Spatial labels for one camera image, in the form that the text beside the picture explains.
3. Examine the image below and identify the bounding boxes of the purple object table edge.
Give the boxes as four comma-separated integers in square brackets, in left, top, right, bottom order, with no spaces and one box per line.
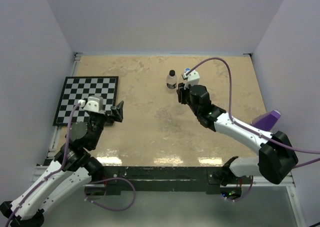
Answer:
[250,109,282,132]

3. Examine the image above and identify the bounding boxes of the aluminium rail left edge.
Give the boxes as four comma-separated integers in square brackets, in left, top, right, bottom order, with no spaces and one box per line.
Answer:
[43,52,83,167]

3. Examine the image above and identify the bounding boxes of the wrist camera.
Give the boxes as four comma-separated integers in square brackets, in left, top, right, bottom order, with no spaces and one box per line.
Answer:
[184,70,200,90]
[77,95,105,113]

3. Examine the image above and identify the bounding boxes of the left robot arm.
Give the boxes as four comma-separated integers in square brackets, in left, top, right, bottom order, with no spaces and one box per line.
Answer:
[0,96,124,227]

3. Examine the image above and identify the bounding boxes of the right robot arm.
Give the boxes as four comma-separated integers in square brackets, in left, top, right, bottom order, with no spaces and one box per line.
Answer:
[176,83,299,186]

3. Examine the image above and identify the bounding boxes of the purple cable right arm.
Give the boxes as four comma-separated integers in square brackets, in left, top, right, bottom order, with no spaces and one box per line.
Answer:
[187,57,320,169]

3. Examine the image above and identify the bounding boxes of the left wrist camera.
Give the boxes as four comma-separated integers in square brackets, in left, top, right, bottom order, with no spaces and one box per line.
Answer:
[77,95,105,113]

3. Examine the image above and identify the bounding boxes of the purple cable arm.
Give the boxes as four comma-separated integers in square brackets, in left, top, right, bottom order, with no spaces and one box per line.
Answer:
[187,57,320,169]
[4,103,82,227]

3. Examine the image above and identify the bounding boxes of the purple cable loop front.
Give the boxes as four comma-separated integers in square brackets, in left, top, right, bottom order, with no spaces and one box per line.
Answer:
[84,177,137,211]

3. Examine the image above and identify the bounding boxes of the black white checkerboard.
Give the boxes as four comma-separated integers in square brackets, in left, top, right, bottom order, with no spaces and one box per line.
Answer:
[52,76,119,127]

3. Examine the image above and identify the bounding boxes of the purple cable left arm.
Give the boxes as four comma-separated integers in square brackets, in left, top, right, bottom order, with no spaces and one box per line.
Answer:
[4,103,82,227]

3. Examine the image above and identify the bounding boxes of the small clear plastic bottle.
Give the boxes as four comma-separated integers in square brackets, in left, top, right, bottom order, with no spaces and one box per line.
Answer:
[166,73,177,90]

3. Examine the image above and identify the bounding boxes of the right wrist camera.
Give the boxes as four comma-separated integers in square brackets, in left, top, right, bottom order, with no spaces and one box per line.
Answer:
[184,70,200,90]

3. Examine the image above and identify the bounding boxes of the black bottle cap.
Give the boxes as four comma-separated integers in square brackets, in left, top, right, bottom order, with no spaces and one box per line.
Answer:
[169,70,176,76]

